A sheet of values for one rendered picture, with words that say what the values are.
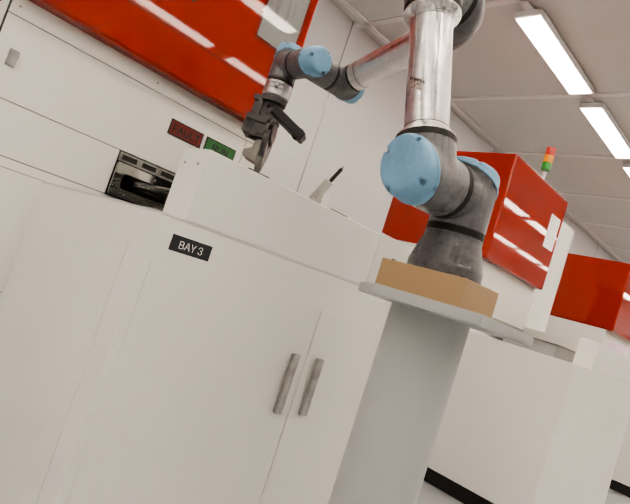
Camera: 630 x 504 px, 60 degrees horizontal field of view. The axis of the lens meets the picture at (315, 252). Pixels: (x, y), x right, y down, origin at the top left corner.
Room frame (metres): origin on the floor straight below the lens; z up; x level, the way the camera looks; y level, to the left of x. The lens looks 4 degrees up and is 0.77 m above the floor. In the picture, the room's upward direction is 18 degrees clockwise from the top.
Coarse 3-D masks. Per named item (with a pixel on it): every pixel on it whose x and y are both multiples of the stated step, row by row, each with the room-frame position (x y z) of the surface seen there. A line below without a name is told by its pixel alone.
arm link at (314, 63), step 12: (312, 48) 1.32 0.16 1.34; (324, 48) 1.33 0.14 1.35; (288, 60) 1.38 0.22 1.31; (300, 60) 1.34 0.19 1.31; (312, 60) 1.32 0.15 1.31; (324, 60) 1.34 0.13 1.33; (288, 72) 1.40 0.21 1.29; (300, 72) 1.37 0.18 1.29; (312, 72) 1.34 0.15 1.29; (324, 72) 1.35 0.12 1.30; (336, 72) 1.39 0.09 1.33; (324, 84) 1.40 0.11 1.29
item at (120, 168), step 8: (120, 168) 1.52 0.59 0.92; (128, 168) 1.54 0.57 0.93; (112, 176) 1.52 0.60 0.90; (120, 176) 1.53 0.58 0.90; (136, 176) 1.56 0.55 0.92; (144, 176) 1.57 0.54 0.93; (152, 176) 1.59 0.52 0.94; (112, 184) 1.52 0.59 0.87; (152, 184) 1.60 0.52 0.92; (160, 184) 1.61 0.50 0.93; (168, 184) 1.63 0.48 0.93; (112, 192) 1.52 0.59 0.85; (120, 192) 1.54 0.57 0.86; (128, 192) 1.55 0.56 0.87; (128, 200) 1.56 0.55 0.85; (136, 200) 1.58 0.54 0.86; (144, 200) 1.59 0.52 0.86; (160, 208) 1.63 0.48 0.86
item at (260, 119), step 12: (264, 96) 1.43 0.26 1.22; (276, 96) 1.42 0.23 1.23; (252, 108) 1.46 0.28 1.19; (264, 108) 1.44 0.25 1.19; (252, 120) 1.42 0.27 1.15; (264, 120) 1.42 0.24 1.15; (276, 120) 1.44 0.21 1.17; (252, 132) 1.42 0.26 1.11; (264, 132) 1.42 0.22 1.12; (276, 132) 1.47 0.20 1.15
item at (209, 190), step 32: (192, 160) 1.04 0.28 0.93; (224, 160) 1.03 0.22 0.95; (192, 192) 1.01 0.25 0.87; (224, 192) 1.05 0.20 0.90; (256, 192) 1.10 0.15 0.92; (288, 192) 1.15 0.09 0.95; (224, 224) 1.06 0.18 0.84; (256, 224) 1.11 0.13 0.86; (288, 224) 1.17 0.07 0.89; (320, 224) 1.23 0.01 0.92; (352, 224) 1.31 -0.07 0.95; (288, 256) 1.19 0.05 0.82; (320, 256) 1.26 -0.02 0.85; (352, 256) 1.33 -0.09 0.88
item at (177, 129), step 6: (174, 120) 1.60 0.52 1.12; (174, 126) 1.61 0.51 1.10; (180, 126) 1.62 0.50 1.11; (174, 132) 1.61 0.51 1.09; (180, 132) 1.63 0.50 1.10; (186, 132) 1.64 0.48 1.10; (192, 132) 1.65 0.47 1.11; (186, 138) 1.64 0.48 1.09; (192, 138) 1.66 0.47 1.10; (198, 138) 1.67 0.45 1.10; (198, 144) 1.68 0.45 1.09
